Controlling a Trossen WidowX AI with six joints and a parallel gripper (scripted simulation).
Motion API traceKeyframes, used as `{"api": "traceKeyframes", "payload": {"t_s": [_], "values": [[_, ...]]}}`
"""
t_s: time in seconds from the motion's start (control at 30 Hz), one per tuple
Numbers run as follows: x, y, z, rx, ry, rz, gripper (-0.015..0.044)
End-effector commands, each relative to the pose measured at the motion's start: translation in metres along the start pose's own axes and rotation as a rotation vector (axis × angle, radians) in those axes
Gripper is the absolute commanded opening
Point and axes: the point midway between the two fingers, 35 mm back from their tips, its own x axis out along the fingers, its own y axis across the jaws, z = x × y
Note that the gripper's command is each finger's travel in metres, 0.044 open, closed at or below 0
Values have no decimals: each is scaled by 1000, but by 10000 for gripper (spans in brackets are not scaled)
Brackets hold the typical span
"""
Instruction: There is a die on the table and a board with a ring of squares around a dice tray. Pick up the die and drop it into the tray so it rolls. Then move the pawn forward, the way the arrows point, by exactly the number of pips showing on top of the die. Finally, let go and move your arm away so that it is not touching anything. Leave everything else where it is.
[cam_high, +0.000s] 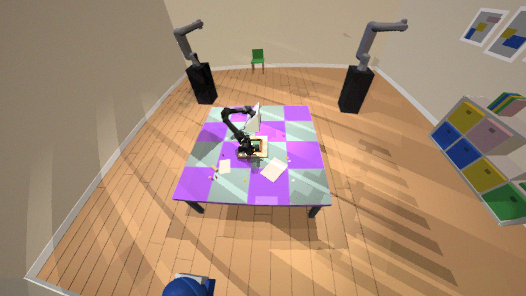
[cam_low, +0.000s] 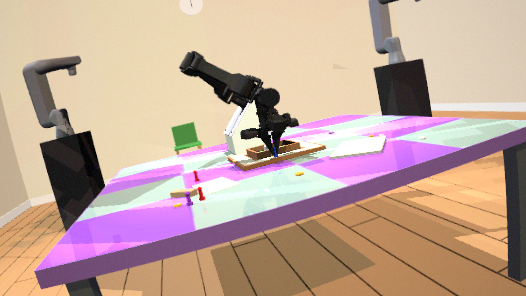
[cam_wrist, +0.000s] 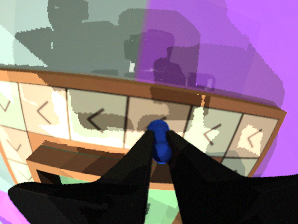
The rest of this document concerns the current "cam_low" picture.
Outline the cream square track with arrows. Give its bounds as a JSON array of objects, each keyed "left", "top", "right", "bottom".
[{"left": 227, "top": 145, "right": 326, "bottom": 171}]

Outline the purple game pawn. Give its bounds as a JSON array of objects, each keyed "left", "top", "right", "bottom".
[{"left": 185, "top": 191, "right": 193, "bottom": 206}]

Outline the white flat rectangular tile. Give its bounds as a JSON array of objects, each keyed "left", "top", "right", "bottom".
[{"left": 329, "top": 135, "right": 386, "bottom": 160}]

